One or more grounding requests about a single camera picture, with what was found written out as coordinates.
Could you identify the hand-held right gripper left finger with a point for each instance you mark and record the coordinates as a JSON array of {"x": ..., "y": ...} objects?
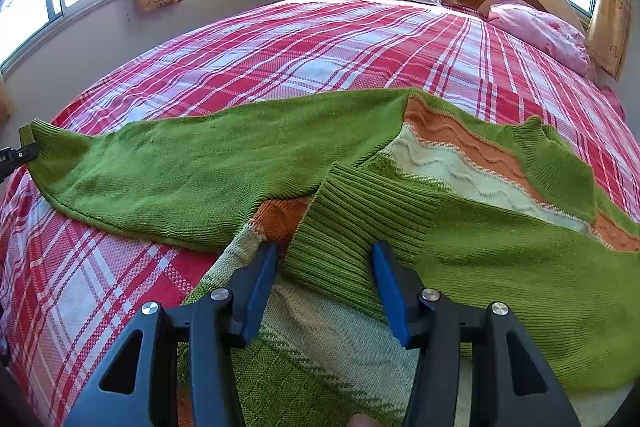
[{"x": 260, "y": 289}]

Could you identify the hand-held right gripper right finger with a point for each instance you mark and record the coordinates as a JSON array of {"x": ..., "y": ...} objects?
[{"x": 392, "y": 294}]

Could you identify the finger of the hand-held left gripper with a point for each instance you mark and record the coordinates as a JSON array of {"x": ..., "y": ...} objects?
[{"x": 17, "y": 155}]

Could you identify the green knitted sweater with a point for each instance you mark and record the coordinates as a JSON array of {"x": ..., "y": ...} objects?
[{"x": 175, "y": 177}]

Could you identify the red plaid blanket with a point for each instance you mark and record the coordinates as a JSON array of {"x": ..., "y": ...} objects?
[{"x": 300, "y": 52}]

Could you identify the pink cloth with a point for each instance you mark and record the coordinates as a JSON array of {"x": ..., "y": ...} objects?
[{"x": 612, "y": 102}]

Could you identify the pink pillow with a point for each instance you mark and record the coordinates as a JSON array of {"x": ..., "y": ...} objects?
[{"x": 540, "y": 32}]

